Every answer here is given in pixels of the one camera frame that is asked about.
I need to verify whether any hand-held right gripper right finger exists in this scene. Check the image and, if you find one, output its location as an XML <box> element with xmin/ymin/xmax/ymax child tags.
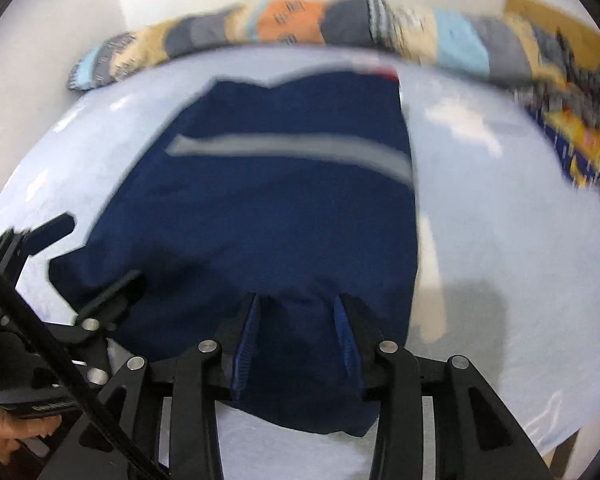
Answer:
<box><xmin>332</xmin><ymin>294</ymin><xmax>556</xmax><ymax>480</ymax></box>

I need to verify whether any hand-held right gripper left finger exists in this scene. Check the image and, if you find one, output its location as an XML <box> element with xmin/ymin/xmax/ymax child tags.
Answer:
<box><xmin>40</xmin><ymin>294</ymin><xmax>262</xmax><ymax>480</ymax></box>

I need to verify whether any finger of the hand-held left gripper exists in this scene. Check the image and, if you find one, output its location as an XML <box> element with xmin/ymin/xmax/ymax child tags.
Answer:
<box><xmin>0</xmin><ymin>212</ymin><xmax>77</xmax><ymax>288</ymax></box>
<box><xmin>45</xmin><ymin>270</ymin><xmax>147</xmax><ymax>386</ymax></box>

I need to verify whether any navy blue jacket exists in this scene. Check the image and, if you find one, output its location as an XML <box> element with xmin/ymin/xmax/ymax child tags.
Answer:
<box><xmin>47</xmin><ymin>62</ymin><xmax>422</xmax><ymax>436</ymax></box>

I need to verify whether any person's left hand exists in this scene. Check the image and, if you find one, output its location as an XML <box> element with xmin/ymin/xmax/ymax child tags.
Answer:
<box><xmin>0</xmin><ymin>416</ymin><xmax>62</xmax><ymax>467</ymax></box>

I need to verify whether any white bed sheet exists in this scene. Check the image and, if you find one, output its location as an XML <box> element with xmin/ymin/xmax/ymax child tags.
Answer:
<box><xmin>0</xmin><ymin>42</ymin><xmax>600</xmax><ymax>480</ymax></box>

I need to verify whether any cartoon printed navy cloth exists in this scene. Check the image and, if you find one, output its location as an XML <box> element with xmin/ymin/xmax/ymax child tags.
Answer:
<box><xmin>540</xmin><ymin>105</ymin><xmax>600</xmax><ymax>191</ymax></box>

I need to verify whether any patchwork patterned quilt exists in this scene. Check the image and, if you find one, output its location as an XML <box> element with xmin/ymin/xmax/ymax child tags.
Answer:
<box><xmin>67</xmin><ymin>0</ymin><xmax>561</xmax><ymax>92</ymax></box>

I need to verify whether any wooden headboard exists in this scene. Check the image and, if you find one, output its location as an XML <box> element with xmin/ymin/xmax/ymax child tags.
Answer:
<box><xmin>505</xmin><ymin>0</ymin><xmax>600</xmax><ymax>71</ymax></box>

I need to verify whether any black cable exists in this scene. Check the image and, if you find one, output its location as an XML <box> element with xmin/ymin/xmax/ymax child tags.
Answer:
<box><xmin>0</xmin><ymin>257</ymin><xmax>168</xmax><ymax>480</ymax></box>

